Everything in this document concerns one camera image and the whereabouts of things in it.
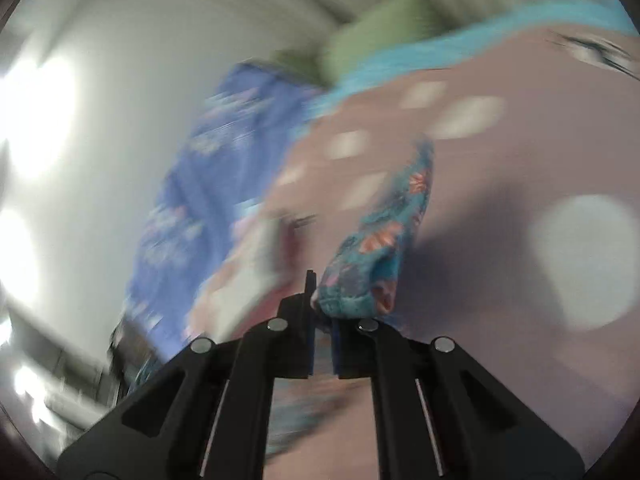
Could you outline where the green pillow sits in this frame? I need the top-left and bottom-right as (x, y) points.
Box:
(275, 0), (441, 86)

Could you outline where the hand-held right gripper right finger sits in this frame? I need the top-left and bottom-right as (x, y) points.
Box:
(330, 317), (586, 480)

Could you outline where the light blue sheet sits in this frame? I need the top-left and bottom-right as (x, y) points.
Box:
(295, 2), (638, 126)

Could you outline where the purple tree print pillow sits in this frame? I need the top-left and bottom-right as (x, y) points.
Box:
(122, 60), (326, 361)

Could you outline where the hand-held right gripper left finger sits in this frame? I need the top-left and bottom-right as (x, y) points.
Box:
(57, 270), (321, 480)

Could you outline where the pink dotted bedsheet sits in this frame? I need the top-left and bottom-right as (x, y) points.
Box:
(185, 25), (640, 480)

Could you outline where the teal floral garment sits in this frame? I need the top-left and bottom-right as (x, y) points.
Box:
(262, 135), (436, 461)

